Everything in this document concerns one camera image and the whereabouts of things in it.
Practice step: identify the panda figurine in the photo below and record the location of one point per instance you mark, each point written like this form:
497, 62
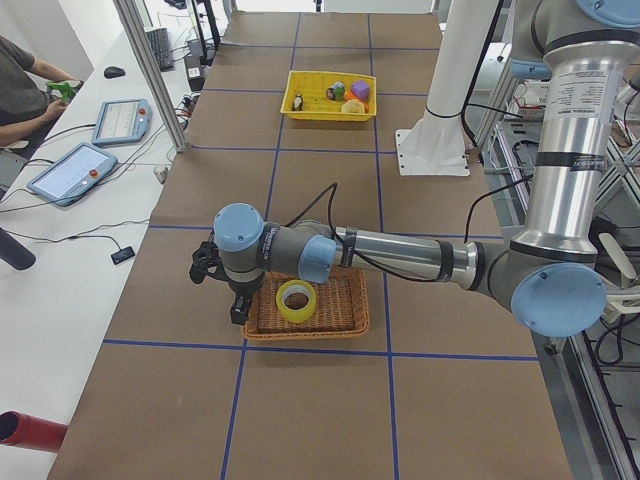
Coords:
298, 103

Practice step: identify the black keyboard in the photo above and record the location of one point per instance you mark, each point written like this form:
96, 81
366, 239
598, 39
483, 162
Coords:
158, 40

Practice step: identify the black cylinder handle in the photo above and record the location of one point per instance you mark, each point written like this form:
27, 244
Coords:
14, 253

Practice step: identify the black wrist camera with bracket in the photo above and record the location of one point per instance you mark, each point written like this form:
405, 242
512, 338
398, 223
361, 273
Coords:
206, 262

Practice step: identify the tan bitten cookie toy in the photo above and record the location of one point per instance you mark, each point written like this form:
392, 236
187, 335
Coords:
353, 106

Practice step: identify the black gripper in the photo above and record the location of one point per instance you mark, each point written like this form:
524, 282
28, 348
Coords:
242, 291

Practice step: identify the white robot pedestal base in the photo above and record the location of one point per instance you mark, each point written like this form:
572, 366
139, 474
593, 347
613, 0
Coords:
435, 145

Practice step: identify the yellow woven basket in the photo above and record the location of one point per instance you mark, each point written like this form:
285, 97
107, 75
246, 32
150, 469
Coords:
317, 107

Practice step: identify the brown wicker basket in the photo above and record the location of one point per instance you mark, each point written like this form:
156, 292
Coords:
342, 310

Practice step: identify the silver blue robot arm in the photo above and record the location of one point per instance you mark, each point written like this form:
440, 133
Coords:
545, 275

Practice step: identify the seated person in dark shirt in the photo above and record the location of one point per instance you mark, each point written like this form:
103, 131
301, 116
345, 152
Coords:
28, 113

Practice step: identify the yellow tape roll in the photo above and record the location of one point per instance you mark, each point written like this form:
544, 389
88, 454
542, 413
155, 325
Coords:
296, 301

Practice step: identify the aluminium frame post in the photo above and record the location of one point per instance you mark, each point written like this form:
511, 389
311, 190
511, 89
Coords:
133, 27

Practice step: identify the lower teach pendant tablet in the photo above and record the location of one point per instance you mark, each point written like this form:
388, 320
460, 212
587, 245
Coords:
72, 176

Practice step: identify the purple foam cube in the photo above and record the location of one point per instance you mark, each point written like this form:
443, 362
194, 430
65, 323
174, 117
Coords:
360, 89

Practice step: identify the red cylinder post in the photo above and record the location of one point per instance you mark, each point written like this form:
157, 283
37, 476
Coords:
29, 432

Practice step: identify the green handheld object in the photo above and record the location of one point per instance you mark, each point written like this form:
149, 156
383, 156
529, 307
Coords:
66, 89

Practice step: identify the teach pendant tablet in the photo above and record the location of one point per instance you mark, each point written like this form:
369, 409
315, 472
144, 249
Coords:
122, 122
72, 176

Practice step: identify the small black device on cable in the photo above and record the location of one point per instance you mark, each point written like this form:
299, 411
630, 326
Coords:
122, 255

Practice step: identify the black computer mouse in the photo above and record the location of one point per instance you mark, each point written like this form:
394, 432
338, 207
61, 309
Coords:
112, 72

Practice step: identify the upper teach pendant tablet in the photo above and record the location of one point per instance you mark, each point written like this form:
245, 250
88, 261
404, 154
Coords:
122, 122

